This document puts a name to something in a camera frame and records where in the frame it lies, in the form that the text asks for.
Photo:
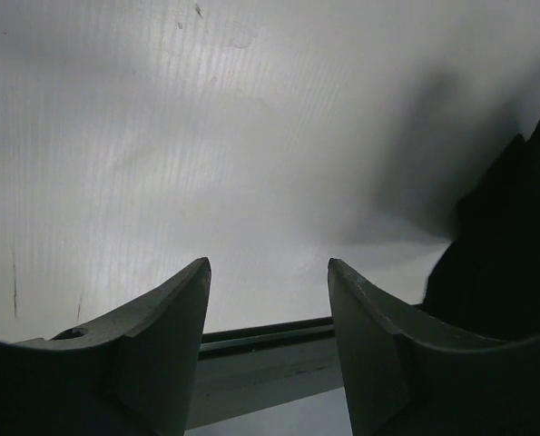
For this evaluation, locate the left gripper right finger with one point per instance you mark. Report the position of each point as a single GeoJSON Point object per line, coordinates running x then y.
{"type": "Point", "coordinates": [407, 373]}

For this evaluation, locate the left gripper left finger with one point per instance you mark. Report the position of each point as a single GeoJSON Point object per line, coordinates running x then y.
{"type": "Point", "coordinates": [128, 372]}

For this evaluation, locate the black daisy t-shirt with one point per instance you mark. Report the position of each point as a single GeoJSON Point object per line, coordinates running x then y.
{"type": "Point", "coordinates": [488, 279]}

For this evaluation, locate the aluminium rail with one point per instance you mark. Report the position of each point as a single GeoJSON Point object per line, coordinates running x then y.
{"type": "Point", "coordinates": [253, 369]}

